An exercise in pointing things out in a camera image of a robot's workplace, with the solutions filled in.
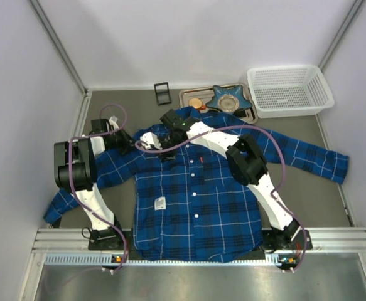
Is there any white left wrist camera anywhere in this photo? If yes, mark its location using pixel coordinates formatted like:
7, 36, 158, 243
108, 115, 119, 132

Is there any white plastic basket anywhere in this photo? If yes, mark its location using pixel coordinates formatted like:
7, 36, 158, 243
247, 65, 335, 119

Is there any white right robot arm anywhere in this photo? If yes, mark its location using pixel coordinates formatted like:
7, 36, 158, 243
154, 110, 308, 251

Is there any aluminium frame rail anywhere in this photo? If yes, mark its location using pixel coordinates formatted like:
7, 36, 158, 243
31, 227, 366, 267

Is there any orange cup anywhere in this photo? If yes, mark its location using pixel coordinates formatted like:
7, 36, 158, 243
188, 98, 207, 111

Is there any black brooch box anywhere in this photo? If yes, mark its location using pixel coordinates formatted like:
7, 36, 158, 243
154, 82, 172, 106

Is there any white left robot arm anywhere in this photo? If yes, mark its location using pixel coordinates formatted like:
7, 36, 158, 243
53, 116, 134, 251

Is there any blue plaid shirt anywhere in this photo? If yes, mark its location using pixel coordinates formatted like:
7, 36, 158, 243
43, 106, 350, 261

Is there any blue star-shaped dish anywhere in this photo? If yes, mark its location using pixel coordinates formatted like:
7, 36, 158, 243
205, 85, 252, 114

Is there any silver metal tray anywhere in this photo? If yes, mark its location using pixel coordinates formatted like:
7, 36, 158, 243
179, 83, 259, 124

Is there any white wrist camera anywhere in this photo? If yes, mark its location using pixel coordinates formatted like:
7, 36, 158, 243
139, 132, 162, 150
108, 115, 119, 132

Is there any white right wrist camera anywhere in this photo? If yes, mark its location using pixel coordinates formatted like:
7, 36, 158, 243
139, 132, 162, 150

